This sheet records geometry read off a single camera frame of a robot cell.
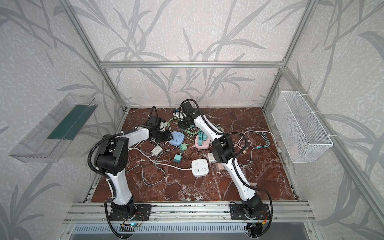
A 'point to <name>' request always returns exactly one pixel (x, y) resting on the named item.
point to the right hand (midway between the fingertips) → (183, 118)
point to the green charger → (184, 146)
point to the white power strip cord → (159, 163)
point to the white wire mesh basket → (304, 138)
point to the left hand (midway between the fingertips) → (173, 132)
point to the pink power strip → (205, 143)
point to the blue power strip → (178, 139)
